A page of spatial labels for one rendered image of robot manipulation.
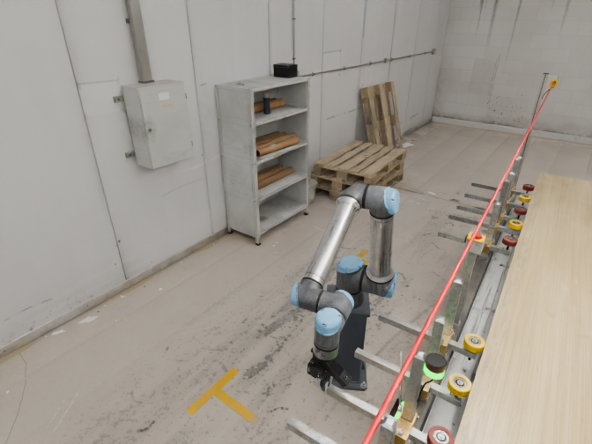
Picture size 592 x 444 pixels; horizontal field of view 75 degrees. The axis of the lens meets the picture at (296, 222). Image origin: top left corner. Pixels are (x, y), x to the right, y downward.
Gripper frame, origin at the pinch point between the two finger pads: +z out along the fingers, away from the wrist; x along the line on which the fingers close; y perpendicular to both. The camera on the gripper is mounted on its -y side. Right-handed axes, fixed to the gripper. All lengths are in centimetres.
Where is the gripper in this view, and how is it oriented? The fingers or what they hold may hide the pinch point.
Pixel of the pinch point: (327, 391)
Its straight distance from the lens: 161.8
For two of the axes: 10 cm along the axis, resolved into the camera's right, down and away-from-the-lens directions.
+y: -8.3, -2.9, 4.8
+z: -0.2, 8.7, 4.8
